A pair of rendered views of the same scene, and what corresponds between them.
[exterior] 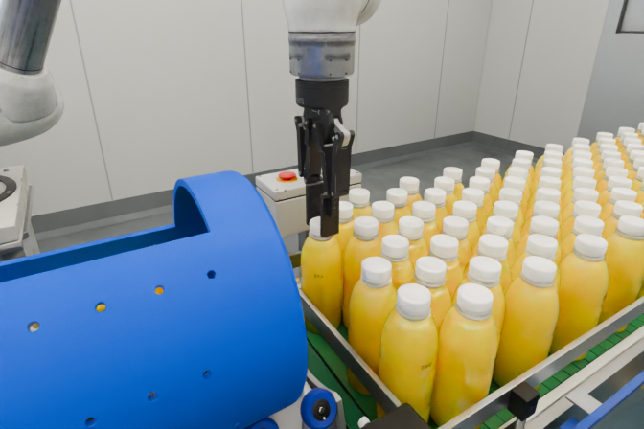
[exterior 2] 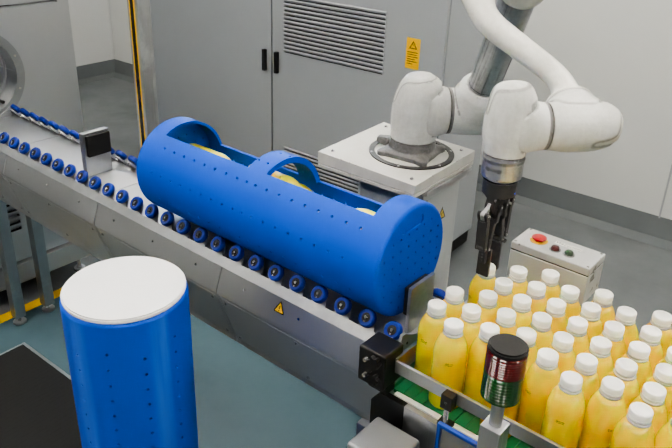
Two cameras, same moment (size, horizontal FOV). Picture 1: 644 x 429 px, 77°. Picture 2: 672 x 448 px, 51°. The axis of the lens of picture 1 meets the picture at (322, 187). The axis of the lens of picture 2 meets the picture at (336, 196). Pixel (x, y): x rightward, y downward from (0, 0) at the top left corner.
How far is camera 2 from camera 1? 1.33 m
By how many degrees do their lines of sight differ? 63
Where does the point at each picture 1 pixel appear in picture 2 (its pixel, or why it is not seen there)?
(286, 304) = (373, 255)
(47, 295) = (325, 205)
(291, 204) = (522, 257)
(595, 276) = (554, 398)
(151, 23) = not seen: outside the picture
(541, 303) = not seen: hidden behind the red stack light
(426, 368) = (423, 343)
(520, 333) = not seen: hidden behind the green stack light
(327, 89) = (487, 185)
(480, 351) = (437, 349)
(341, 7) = (493, 145)
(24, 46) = (482, 80)
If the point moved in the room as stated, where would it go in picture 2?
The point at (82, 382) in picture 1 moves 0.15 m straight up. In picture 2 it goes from (317, 233) to (318, 173)
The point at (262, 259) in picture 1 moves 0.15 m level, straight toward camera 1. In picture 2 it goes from (377, 234) to (317, 249)
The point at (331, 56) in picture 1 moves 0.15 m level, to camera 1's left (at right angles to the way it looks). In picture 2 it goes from (488, 168) to (454, 143)
